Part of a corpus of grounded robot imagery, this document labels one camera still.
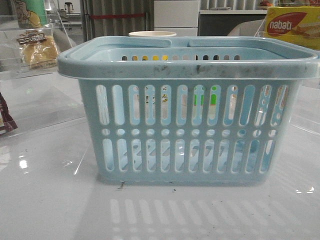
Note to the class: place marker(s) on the white drawer cabinet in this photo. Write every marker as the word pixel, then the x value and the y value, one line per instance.
pixel 178 16

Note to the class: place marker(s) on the dark red snack packet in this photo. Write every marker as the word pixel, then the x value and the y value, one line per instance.
pixel 6 120

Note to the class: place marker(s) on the yellow nabati wafer box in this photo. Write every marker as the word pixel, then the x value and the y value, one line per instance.
pixel 299 14

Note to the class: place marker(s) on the light blue plastic basket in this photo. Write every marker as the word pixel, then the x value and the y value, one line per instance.
pixel 207 110

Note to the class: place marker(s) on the white paper cup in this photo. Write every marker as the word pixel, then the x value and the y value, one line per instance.
pixel 152 34

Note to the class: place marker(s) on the clear acrylic shelf left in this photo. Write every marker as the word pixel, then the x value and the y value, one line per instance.
pixel 35 98

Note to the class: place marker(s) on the green cartoon snack package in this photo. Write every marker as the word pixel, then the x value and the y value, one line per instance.
pixel 31 14

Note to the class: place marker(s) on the packaged bread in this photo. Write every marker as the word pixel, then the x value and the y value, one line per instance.
pixel 38 50

